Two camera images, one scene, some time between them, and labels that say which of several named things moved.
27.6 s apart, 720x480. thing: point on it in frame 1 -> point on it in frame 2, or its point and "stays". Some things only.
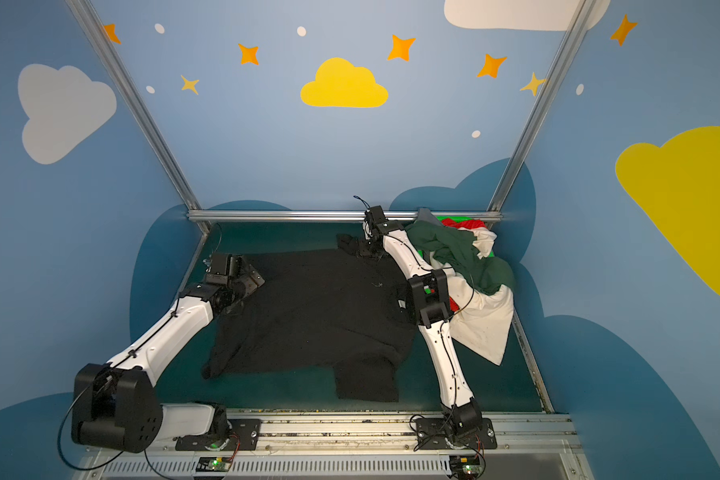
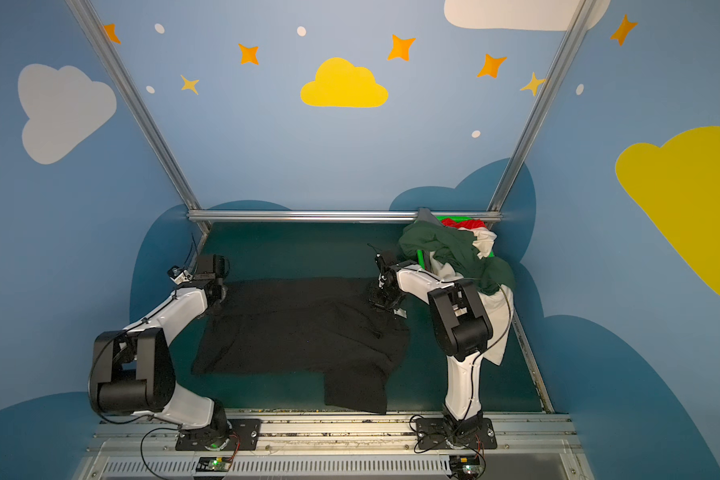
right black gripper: (363, 245) -> (384, 294)
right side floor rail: (542, 391) stays
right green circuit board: (465, 466) stays
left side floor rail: (204, 233) stays
